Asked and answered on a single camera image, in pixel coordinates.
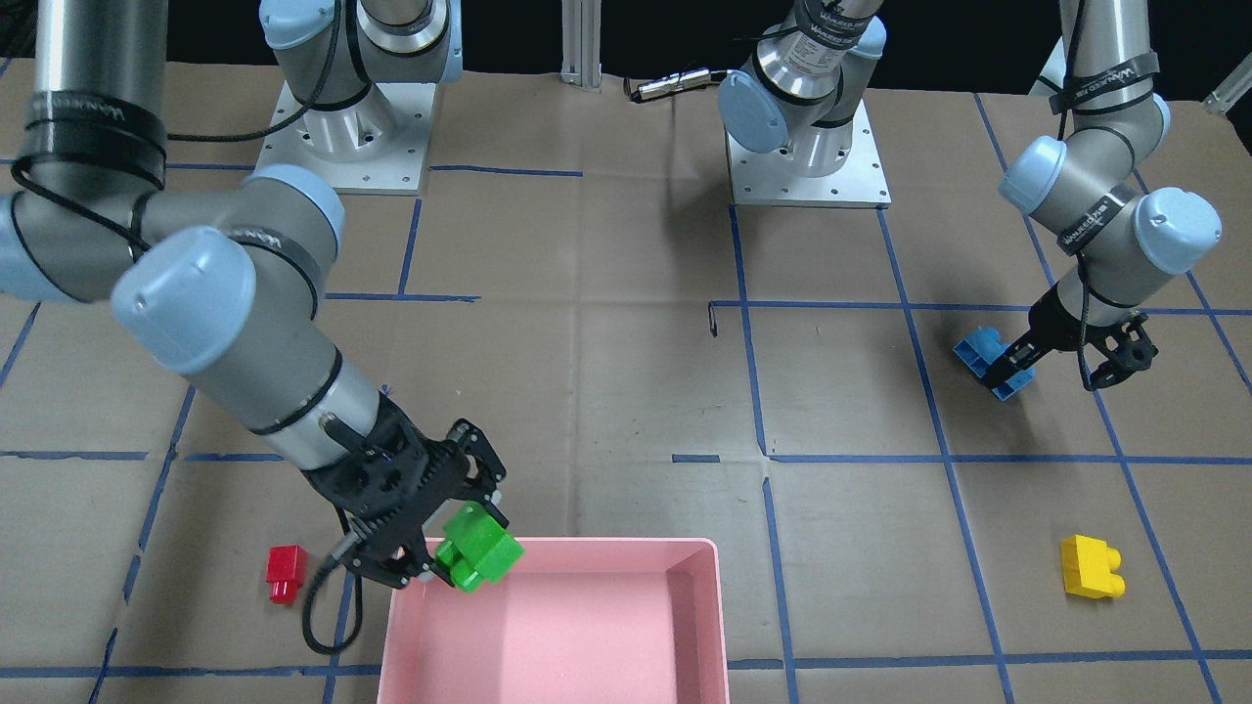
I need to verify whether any black braided cable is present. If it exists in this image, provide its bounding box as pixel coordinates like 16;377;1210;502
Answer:
300;532;366;656

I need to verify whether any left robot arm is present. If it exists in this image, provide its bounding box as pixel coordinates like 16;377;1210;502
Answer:
717;1;1222;400

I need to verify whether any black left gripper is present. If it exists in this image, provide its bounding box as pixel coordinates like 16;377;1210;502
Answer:
982;286;1158;392

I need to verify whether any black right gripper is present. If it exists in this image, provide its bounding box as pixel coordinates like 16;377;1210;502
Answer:
304;396;507;590

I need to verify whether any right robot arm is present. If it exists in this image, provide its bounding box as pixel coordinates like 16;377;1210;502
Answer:
3;1;520;593

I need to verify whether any aluminium frame post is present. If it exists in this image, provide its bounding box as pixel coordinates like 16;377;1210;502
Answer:
558;0;603;91

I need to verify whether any red toy block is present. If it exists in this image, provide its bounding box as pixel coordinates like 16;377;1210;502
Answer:
265;545;308;605

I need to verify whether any blue toy block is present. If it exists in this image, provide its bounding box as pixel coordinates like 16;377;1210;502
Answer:
953;327;1035;401

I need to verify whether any pink plastic box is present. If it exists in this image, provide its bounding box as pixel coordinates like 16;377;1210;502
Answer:
377;537;730;703

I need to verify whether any yellow toy block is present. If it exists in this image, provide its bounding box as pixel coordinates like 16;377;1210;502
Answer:
1059;535;1127;598

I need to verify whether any green toy block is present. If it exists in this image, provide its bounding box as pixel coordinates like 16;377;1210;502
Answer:
452;527;526;594

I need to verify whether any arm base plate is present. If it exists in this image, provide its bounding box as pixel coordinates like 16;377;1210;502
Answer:
726;101;893;209
255;83;439;197

